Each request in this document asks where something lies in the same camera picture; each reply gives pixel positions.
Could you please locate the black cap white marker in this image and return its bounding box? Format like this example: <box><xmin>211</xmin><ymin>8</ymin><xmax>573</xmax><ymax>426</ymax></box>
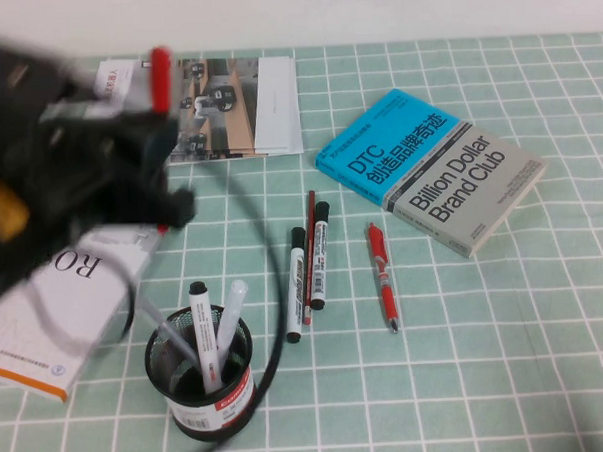
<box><xmin>187</xmin><ymin>280</ymin><xmax>226</xmax><ymax>393</ymax></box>
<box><xmin>281</xmin><ymin>226</ymin><xmax>313</xmax><ymax>345</ymax></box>
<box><xmin>303</xmin><ymin>200</ymin><xmax>336</xmax><ymax>312</ymax></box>

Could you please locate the white orange ROS book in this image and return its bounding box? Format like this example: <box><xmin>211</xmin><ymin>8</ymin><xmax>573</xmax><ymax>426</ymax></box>
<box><xmin>0</xmin><ymin>222</ymin><xmax>178</xmax><ymax>406</ymax></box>

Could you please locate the dark red pencil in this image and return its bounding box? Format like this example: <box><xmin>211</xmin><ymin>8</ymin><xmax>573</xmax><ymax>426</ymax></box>
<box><xmin>297</xmin><ymin>189</ymin><xmax>323</xmax><ymax>327</ymax></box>

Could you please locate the red cap black marker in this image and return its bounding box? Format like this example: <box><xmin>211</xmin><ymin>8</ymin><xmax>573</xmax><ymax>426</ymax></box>
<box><xmin>141</xmin><ymin>44</ymin><xmax>177</xmax><ymax>117</ymax></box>

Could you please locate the green checked tablecloth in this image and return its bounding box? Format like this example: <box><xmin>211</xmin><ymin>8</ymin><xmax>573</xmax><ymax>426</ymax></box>
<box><xmin>0</xmin><ymin>32</ymin><xmax>603</xmax><ymax>452</ymax></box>

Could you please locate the clear grey pen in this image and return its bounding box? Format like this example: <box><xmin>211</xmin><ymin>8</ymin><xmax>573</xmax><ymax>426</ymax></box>
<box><xmin>135</xmin><ymin>289</ymin><xmax>202</xmax><ymax>370</ymax></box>

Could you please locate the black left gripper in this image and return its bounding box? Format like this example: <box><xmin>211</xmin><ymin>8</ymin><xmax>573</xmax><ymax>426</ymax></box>
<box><xmin>40</xmin><ymin>106</ymin><xmax>198</xmax><ymax>235</ymax></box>

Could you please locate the translucent white pen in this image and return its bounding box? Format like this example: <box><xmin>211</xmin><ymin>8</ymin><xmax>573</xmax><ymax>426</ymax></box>
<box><xmin>212</xmin><ymin>278</ymin><xmax>254</xmax><ymax>372</ymax></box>

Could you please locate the grey cable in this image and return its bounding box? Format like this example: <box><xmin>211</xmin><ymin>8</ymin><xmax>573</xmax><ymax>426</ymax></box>
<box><xmin>28</xmin><ymin>250</ymin><xmax>141</xmax><ymax>360</ymax></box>

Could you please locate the black mesh pen holder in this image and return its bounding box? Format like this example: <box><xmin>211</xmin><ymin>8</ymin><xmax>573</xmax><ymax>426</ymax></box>
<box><xmin>141</xmin><ymin>302</ymin><xmax>261</xmax><ymax>447</ymax></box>

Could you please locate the blue grey Billion Dollar book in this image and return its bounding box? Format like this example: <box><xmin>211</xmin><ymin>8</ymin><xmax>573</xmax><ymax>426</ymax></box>
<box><xmin>312</xmin><ymin>81</ymin><xmax>553</xmax><ymax>266</ymax></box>

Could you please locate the red gel pen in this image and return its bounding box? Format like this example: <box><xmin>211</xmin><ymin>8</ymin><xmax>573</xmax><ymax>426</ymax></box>
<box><xmin>366</xmin><ymin>221</ymin><xmax>401</xmax><ymax>336</ymax></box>

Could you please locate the black cable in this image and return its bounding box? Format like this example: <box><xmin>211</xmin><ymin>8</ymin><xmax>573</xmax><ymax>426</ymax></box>
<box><xmin>161</xmin><ymin>159</ymin><xmax>291</xmax><ymax>452</ymax></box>

